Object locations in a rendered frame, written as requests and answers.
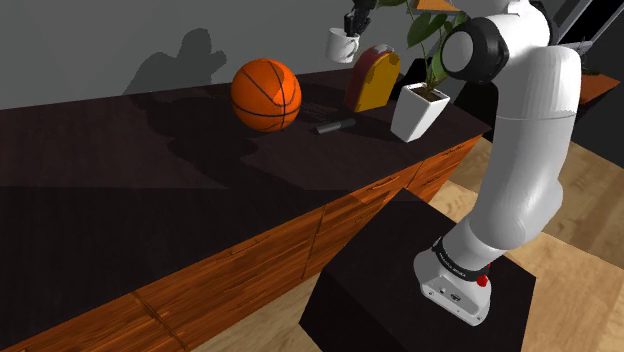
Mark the white mug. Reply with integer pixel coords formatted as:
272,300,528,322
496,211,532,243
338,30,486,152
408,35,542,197
324,27,361,65

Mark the black flat keyboard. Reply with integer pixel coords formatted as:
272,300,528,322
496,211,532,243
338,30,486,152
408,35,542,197
298,100,343,124

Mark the brown wooden table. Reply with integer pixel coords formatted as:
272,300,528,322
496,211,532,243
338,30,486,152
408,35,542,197
578,72,622,106

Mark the orange basketball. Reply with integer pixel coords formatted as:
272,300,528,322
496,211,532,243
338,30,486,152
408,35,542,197
230,58,303,134

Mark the black robot stand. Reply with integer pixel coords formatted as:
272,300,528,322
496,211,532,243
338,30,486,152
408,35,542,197
298,187,537,352

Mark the dark grey marker pen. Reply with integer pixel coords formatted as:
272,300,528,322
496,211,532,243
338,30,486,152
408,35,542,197
315,118,358,135

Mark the wooden drawer chest, dark top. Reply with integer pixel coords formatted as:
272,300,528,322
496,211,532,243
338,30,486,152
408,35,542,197
0,68,492,352

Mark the red and yellow toaster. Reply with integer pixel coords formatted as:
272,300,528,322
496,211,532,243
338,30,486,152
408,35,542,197
343,44,402,114

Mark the green plant in white pot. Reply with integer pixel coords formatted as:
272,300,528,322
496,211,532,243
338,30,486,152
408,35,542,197
384,0,470,144

